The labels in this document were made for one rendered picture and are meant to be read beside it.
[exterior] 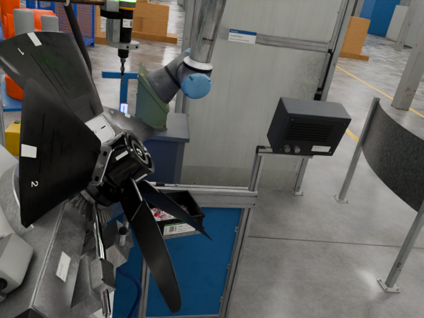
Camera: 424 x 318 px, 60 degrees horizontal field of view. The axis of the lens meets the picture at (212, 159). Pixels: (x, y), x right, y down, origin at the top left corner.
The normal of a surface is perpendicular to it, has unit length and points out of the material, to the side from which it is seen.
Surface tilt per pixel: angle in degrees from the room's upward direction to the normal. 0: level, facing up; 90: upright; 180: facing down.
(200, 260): 90
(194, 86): 107
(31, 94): 66
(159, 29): 90
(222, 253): 90
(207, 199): 90
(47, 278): 50
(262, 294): 0
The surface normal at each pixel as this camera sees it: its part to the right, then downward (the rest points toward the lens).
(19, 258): 0.84, -0.53
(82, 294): -0.44, -0.57
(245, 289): 0.14, -0.89
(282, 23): 0.17, 0.44
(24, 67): 0.70, -0.20
